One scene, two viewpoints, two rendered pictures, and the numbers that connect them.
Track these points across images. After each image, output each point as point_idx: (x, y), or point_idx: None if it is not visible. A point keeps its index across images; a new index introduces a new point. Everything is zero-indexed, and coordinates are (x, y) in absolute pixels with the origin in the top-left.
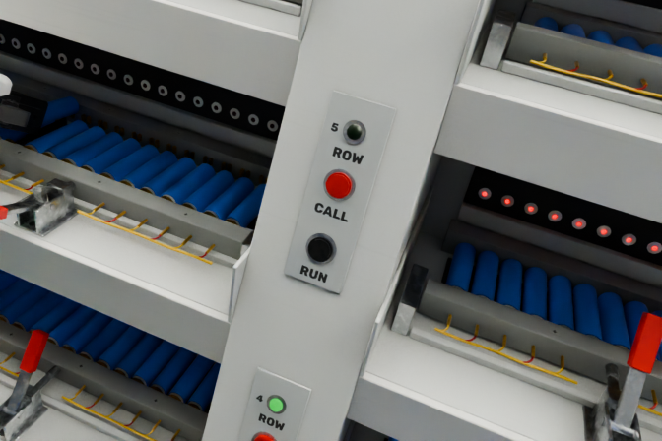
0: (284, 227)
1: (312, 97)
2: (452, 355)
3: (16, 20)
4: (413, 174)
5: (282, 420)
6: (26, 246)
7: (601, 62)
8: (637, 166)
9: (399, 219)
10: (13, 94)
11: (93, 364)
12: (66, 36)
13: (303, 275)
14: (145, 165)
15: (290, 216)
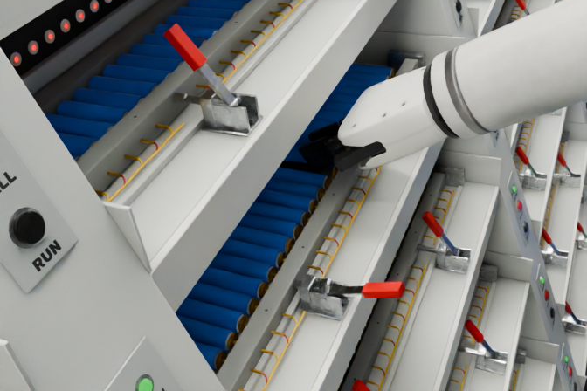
0: (450, 12)
1: None
2: None
3: (363, 44)
4: None
5: None
6: (431, 147)
7: None
8: None
9: None
10: (336, 123)
11: (411, 227)
12: (376, 27)
13: (460, 22)
14: (346, 106)
15: (448, 5)
